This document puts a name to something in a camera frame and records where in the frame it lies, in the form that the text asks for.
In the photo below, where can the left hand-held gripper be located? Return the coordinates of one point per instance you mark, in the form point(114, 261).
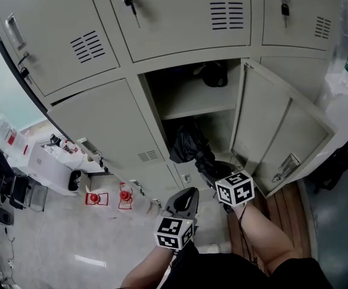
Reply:
point(174, 229)

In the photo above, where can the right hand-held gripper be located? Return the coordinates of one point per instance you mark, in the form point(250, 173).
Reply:
point(235, 188)

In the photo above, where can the beige metal locker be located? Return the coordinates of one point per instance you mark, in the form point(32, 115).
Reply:
point(107, 122)

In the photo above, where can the person's right forearm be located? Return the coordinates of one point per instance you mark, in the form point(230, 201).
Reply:
point(264, 236)

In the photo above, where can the person's left forearm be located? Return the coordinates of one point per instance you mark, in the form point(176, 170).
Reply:
point(145, 266)

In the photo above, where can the beige locker door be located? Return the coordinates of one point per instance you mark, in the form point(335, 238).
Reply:
point(276, 125)

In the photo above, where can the black bag in locker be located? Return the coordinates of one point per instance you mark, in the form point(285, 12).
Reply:
point(214, 74)

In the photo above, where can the black locker key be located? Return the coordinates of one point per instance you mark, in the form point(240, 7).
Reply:
point(24, 70)
point(129, 1)
point(284, 10)

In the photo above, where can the person's white shoe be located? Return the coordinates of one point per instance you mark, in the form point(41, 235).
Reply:
point(214, 248)

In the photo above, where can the wooden platform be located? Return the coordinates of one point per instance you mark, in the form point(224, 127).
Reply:
point(285, 212)

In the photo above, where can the red-capped water jug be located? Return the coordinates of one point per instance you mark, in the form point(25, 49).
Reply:
point(126, 196)
point(95, 199)

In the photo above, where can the person's black clothing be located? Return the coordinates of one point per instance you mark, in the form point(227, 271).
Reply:
point(237, 274)

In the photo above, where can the black backpack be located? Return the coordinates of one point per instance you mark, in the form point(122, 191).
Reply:
point(336, 167)

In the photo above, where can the black waste bin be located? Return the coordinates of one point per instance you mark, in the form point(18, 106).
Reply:
point(75, 180)

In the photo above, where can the white table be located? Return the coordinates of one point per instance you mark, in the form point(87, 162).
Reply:
point(345, 107)

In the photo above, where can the white cardboard box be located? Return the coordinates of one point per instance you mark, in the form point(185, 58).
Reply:
point(46, 162)

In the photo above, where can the black office chair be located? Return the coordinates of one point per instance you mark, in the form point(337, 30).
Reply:
point(2, 173)

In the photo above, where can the clear plastic storage container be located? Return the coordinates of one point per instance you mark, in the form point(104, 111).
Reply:
point(4, 132)

